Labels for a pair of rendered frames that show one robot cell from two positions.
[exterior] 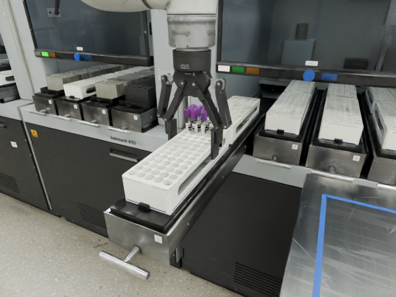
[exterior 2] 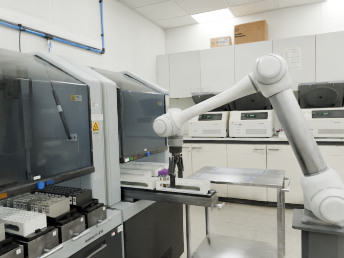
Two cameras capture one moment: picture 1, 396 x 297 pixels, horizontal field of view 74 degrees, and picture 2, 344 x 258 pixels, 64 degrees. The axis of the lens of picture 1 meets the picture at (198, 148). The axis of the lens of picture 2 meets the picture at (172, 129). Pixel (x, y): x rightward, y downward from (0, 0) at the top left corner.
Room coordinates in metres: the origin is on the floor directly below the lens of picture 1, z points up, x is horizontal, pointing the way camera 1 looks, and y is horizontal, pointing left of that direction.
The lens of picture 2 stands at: (0.59, 1.58, 1.24)
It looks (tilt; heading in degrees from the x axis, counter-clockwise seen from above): 3 degrees down; 269
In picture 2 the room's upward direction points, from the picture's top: 2 degrees counter-clockwise
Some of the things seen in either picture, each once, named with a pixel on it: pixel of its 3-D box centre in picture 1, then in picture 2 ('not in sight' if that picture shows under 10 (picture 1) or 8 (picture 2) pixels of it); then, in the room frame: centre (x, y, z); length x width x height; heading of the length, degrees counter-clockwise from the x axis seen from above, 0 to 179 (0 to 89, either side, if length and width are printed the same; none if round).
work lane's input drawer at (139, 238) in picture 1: (209, 157); (161, 193); (0.63, -0.03, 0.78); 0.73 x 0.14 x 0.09; 154
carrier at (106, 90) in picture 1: (107, 91); (58, 208); (1.07, 0.37, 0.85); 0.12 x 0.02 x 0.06; 65
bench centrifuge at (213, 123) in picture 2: not in sight; (212, 114); (-0.11, -2.56, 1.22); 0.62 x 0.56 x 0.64; 62
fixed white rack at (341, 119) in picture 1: (339, 118); (141, 171); (0.79, -0.45, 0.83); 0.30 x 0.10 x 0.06; 154
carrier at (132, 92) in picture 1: (138, 95); (83, 197); (1.01, 0.23, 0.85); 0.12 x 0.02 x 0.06; 64
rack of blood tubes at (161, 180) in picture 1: (185, 159); (183, 186); (0.51, 0.03, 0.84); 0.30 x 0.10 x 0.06; 154
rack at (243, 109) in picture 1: (232, 118); (134, 182); (0.79, -0.11, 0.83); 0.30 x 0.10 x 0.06; 154
